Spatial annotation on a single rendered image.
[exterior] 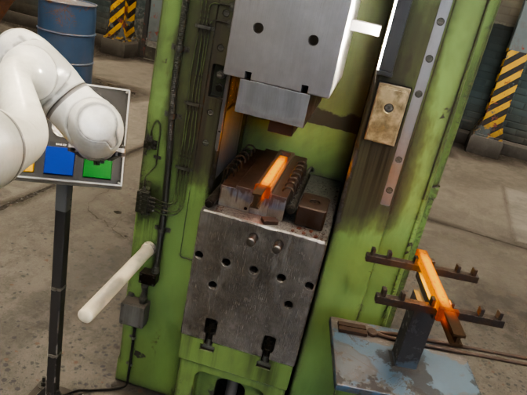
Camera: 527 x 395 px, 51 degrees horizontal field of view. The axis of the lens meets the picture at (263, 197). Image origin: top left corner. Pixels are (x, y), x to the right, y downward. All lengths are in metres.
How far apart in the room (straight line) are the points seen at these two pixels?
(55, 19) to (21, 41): 4.92
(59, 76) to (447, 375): 1.23
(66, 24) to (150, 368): 4.36
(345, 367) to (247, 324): 0.38
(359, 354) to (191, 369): 0.61
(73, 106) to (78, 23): 4.97
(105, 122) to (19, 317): 1.74
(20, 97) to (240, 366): 1.23
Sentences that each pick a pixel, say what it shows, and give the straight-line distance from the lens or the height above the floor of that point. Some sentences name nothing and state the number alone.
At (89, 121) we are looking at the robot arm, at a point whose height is 1.28.
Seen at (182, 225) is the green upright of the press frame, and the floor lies 0.74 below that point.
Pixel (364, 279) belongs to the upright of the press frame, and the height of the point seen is 0.73.
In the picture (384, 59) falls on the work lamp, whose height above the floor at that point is 1.42.
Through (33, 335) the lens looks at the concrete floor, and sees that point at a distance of 2.59.
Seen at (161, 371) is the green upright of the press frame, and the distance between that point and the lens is 2.26.
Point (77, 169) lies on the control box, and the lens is 1.60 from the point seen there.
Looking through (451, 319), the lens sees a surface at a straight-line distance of 1.35.
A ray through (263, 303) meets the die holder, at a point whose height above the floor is 0.66.
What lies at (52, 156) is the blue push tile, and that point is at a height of 1.02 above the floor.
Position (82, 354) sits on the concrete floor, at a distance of 2.49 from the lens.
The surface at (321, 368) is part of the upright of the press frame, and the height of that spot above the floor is 0.34.
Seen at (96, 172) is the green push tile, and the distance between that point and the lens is 1.59.
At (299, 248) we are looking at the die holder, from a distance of 1.60.
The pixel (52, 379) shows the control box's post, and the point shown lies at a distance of 2.16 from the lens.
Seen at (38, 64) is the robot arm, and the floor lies 1.36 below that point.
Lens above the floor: 1.59
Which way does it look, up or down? 22 degrees down
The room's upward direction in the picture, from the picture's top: 12 degrees clockwise
